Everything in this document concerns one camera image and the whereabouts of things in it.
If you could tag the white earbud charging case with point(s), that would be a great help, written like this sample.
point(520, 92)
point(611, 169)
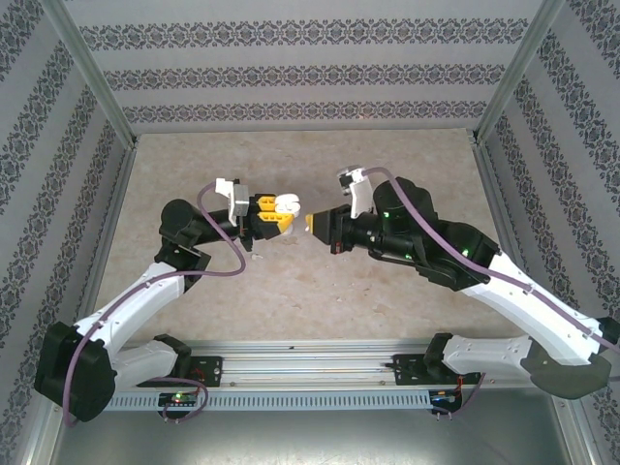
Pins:
point(289, 201)

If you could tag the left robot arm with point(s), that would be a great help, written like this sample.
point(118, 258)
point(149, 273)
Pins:
point(140, 295)

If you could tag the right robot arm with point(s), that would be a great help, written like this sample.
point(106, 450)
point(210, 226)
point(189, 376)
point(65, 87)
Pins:
point(533, 310)

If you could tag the small circuit board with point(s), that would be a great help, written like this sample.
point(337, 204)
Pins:
point(179, 398)
point(443, 396)

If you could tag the grey sheet metal panel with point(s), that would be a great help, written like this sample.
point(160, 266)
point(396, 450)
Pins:
point(310, 436)

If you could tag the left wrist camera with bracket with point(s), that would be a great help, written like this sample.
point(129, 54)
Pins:
point(238, 206)

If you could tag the aluminium side rail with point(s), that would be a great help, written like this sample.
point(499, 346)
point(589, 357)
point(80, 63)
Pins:
point(105, 242)
point(495, 194)

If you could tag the wide aluminium base rail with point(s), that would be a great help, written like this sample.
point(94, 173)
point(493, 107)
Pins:
point(310, 368)

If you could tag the aluminium frame post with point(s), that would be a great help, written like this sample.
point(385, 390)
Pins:
point(99, 82)
point(514, 72)

